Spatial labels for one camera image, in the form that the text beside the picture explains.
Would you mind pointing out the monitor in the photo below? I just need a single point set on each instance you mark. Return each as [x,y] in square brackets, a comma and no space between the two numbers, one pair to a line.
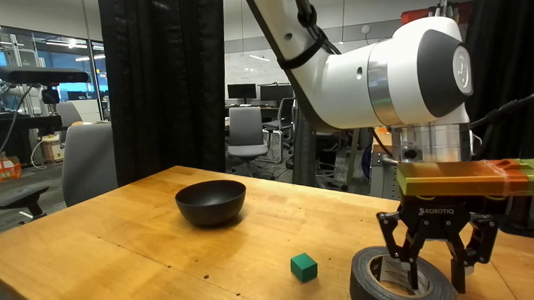
[241,91]
[276,92]

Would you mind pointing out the camera on mount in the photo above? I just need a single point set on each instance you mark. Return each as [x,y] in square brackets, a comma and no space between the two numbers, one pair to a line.
[40,74]

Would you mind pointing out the cardboard box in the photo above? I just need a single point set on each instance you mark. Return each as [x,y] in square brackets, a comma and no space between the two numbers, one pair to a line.
[51,149]

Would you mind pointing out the orange box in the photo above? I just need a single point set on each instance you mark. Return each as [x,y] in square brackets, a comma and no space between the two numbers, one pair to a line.
[5,168]

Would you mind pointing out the whiteboard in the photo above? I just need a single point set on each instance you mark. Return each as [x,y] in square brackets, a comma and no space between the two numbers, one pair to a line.
[252,68]

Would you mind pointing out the stand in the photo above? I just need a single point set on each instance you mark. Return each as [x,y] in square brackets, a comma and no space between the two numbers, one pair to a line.
[523,224]

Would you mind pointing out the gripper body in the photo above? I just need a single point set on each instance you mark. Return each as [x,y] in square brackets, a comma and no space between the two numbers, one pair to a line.
[435,218]

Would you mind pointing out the grey office chair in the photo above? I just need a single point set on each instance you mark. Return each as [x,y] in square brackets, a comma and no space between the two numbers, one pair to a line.
[68,114]
[246,135]
[90,160]
[284,112]

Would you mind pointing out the black curtain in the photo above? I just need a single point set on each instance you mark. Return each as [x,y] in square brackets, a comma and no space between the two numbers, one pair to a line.
[510,57]
[162,73]

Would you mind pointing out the black bowl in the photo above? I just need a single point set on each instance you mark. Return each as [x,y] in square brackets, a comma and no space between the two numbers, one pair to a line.
[210,206]

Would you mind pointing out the silver computer tower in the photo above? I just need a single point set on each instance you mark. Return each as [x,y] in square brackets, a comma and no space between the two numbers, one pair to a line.
[274,146]

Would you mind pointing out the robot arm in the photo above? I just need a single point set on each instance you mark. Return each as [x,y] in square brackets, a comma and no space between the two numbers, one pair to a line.
[387,83]

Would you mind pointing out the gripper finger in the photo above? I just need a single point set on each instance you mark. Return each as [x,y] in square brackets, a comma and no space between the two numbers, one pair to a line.
[393,241]
[481,243]

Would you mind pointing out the black tape roll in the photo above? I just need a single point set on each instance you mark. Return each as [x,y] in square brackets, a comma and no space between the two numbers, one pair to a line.
[377,297]

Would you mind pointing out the green block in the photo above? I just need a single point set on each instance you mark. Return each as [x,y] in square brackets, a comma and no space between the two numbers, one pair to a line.
[303,266]

